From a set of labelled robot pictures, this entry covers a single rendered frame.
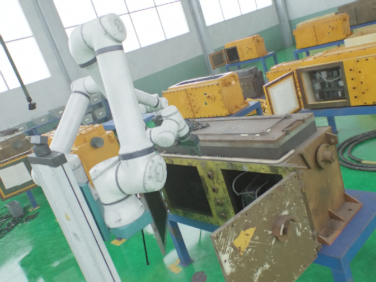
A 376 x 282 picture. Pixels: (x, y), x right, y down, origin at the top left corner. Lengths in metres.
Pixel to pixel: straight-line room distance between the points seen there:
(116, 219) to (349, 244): 1.44
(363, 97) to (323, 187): 2.46
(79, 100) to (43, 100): 9.24
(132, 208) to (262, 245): 0.69
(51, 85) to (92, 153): 7.11
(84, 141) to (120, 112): 3.31
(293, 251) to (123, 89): 1.28
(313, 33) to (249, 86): 2.93
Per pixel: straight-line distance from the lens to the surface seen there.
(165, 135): 1.75
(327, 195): 2.60
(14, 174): 6.01
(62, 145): 2.25
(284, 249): 2.08
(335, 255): 2.38
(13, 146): 7.46
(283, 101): 4.92
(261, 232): 1.90
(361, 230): 2.57
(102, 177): 1.61
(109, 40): 1.52
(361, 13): 13.92
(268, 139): 2.24
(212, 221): 2.91
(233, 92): 6.39
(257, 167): 2.27
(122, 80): 1.50
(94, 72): 1.67
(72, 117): 2.32
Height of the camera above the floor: 2.08
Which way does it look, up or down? 17 degrees down
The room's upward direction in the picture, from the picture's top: 18 degrees counter-clockwise
